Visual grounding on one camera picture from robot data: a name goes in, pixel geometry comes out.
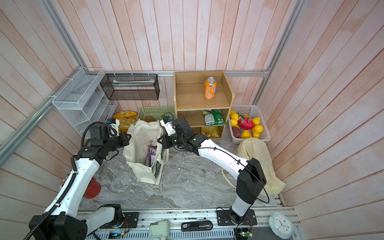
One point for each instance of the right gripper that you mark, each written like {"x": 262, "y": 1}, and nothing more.
{"x": 166, "y": 143}

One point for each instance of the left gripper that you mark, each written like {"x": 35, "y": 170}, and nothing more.
{"x": 125, "y": 141}

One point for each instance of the purple snack bag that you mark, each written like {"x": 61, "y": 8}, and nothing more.
{"x": 151, "y": 156}

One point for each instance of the cream canvas tote bag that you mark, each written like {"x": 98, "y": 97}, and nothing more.
{"x": 144, "y": 135}

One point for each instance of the red dragon fruit toy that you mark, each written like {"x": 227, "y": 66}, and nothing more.
{"x": 245, "y": 122}

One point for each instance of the yellow plastic grocery bag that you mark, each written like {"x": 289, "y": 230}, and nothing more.
{"x": 255, "y": 148}

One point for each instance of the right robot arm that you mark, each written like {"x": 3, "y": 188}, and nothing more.
{"x": 251, "y": 180}

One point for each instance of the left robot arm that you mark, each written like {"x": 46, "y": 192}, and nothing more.
{"x": 60, "y": 221}

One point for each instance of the pile of bread buns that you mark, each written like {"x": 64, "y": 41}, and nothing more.
{"x": 126, "y": 119}

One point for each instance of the brown potato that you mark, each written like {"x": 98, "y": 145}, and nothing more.
{"x": 150, "y": 119}

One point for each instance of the green plastic basket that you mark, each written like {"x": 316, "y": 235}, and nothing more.
{"x": 156, "y": 112}

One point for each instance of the yellow snack bag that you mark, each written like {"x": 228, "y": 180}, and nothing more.
{"x": 210, "y": 131}

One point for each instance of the green snack bag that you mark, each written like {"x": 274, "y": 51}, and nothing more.
{"x": 213, "y": 117}

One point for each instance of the wooden shelf unit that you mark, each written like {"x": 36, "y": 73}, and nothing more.
{"x": 189, "y": 100}

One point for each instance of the orange soda can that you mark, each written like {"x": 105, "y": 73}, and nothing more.
{"x": 210, "y": 88}

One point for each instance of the white adapter box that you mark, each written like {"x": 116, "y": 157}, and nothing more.
{"x": 160, "y": 230}

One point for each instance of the white fruit basket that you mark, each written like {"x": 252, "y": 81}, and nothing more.
{"x": 238, "y": 134}

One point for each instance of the black barcode scanner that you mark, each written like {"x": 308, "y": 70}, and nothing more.
{"x": 205, "y": 225}

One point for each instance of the yellow lemon toy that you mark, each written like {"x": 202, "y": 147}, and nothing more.
{"x": 258, "y": 128}

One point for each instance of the white round clock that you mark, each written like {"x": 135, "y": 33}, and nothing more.
{"x": 281, "y": 226}

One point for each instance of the black mesh wall basket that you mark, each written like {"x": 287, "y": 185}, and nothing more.
{"x": 131, "y": 87}

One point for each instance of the white wire rack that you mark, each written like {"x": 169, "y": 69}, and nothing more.
{"x": 82, "y": 101}

